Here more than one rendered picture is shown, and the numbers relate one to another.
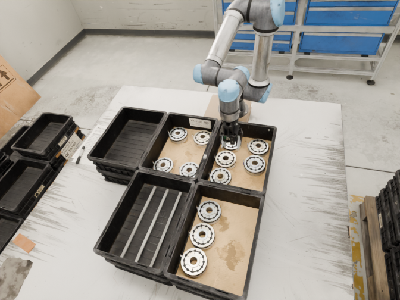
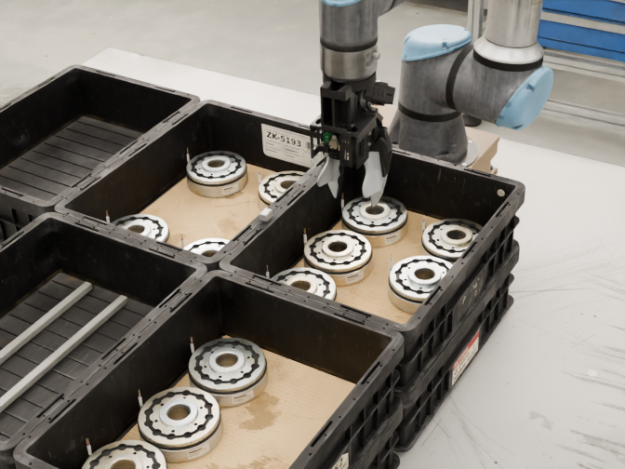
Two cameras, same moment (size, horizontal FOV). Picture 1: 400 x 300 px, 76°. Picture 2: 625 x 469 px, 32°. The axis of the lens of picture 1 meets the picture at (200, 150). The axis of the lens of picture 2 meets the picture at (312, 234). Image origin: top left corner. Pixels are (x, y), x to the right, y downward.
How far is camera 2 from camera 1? 0.60 m
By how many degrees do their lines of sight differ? 16
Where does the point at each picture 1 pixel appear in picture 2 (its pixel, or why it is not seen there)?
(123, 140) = (43, 162)
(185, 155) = (218, 227)
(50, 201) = not seen: outside the picture
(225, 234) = (256, 438)
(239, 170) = (372, 293)
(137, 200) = (20, 310)
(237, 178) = not seen: hidden behind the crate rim
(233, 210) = (305, 385)
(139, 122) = (112, 127)
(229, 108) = (341, 29)
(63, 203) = not seen: outside the picture
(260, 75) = (508, 26)
